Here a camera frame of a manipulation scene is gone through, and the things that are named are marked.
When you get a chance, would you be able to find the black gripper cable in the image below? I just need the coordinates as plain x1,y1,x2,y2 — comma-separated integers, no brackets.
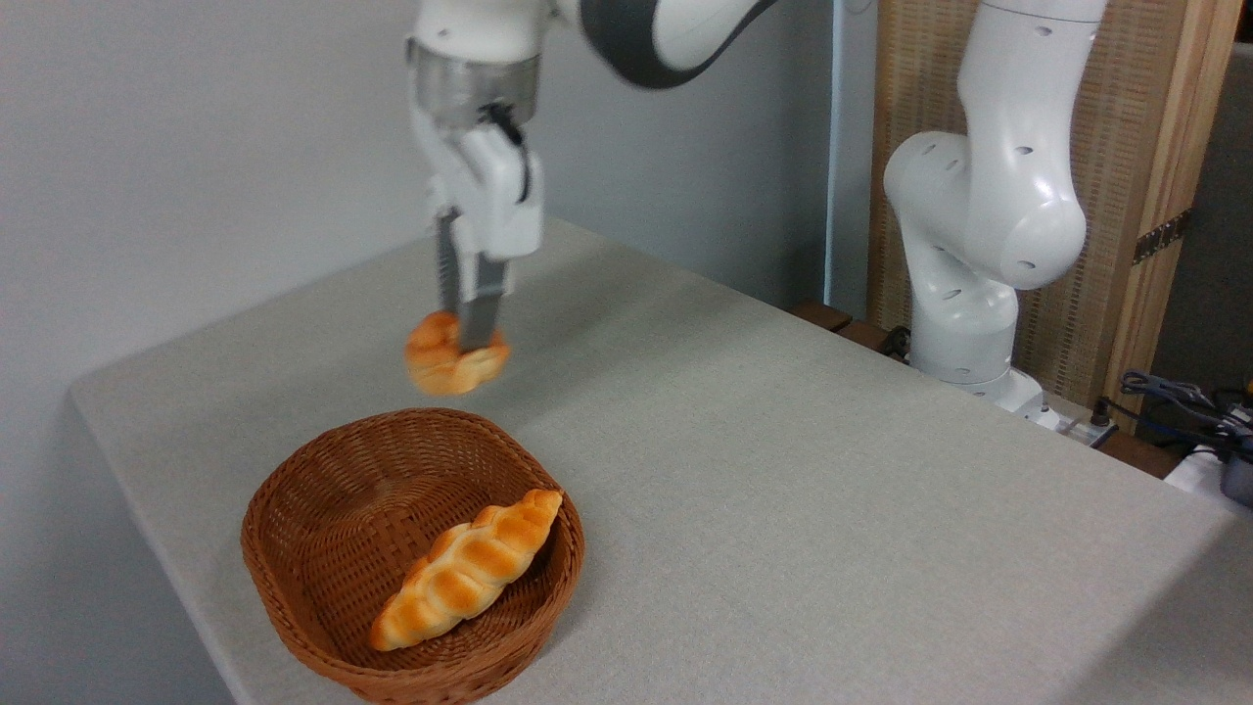
487,103,535,204

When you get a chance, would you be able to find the grey tablecloth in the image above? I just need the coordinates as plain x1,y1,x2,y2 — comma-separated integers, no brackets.
69,211,1253,705

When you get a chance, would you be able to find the white vertical post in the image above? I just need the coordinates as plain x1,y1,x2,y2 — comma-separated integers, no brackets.
822,0,878,316

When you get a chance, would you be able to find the long braided bread loaf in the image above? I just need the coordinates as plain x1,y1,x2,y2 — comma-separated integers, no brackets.
369,489,565,652

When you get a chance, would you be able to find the brown wicker basket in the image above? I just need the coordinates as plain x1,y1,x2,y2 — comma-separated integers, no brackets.
241,407,586,705

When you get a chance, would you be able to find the metal screen hinge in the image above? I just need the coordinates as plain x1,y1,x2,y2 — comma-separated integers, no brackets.
1133,209,1192,265

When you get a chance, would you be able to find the round orange bread bun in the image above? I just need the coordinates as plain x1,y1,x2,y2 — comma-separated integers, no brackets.
403,310,512,398

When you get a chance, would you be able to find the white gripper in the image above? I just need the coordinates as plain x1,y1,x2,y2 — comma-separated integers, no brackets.
409,98,545,353

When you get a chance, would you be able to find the white sheet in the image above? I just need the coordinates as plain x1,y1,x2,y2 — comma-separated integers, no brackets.
1163,445,1253,512

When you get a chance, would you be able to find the black cable bundle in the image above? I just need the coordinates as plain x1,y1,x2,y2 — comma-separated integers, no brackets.
1119,369,1253,453

